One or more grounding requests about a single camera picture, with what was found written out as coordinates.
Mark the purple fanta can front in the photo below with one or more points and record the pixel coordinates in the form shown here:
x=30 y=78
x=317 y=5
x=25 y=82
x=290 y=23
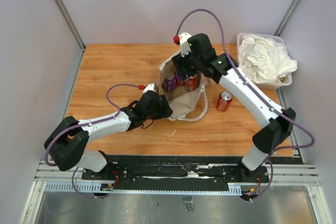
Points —
x=179 y=81

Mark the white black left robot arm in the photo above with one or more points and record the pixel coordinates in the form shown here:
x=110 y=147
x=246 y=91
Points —
x=66 y=147

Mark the aluminium frame rail left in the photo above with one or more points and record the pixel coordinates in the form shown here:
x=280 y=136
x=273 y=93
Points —
x=71 y=25

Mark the red coke can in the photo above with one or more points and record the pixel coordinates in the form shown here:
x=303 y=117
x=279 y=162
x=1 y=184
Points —
x=191 y=83
x=224 y=100

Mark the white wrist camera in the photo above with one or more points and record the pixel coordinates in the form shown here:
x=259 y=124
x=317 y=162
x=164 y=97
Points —
x=150 y=87
x=181 y=40

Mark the purple soda can rear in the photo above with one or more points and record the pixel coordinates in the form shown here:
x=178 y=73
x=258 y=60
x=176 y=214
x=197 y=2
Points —
x=169 y=83

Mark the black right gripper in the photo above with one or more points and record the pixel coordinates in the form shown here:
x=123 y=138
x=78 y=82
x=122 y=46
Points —
x=181 y=62

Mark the white plastic basket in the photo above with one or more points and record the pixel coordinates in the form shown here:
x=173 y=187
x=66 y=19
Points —
x=262 y=58

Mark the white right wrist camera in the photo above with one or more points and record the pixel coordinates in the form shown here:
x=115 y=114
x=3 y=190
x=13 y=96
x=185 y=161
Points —
x=181 y=40

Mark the aluminium frame rail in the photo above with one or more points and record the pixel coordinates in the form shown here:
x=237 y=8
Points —
x=287 y=17
x=71 y=25

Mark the white slotted cable duct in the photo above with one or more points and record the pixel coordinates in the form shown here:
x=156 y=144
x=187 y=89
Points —
x=105 y=188

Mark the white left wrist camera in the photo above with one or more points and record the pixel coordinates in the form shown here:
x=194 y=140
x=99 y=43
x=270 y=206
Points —
x=150 y=87

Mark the front aluminium frame rails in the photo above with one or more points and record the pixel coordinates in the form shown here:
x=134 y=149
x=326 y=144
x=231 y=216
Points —
x=52 y=173

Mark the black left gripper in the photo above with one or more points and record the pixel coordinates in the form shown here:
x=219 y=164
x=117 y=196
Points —
x=164 y=112

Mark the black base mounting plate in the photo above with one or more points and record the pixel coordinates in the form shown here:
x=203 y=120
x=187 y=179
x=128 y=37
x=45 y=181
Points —
x=177 y=171

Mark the pink patterned canvas bag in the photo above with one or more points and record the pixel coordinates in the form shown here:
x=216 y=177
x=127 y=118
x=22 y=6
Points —
x=183 y=101

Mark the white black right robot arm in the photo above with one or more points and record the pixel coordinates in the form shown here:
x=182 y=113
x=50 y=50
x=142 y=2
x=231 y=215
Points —
x=276 y=123

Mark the aluminium frame rail right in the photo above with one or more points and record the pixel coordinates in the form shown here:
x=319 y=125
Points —
x=287 y=17

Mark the white crumpled cloth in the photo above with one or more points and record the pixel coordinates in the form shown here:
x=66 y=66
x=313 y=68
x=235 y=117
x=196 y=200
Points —
x=267 y=58

